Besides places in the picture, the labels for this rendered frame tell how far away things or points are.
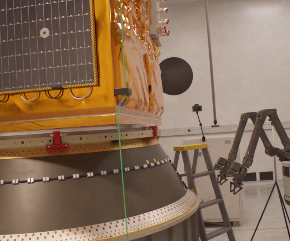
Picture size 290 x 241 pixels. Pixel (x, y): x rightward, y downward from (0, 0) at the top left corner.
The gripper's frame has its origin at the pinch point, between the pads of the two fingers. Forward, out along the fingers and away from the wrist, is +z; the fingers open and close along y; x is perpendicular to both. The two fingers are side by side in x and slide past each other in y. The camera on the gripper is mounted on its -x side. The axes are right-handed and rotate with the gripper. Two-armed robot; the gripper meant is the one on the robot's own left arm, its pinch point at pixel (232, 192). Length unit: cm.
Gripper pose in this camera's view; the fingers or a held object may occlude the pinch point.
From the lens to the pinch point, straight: 268.7
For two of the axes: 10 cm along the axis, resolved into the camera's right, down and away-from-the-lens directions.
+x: 9.0, 4.4, 0.2
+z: -4.4, 9.0, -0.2
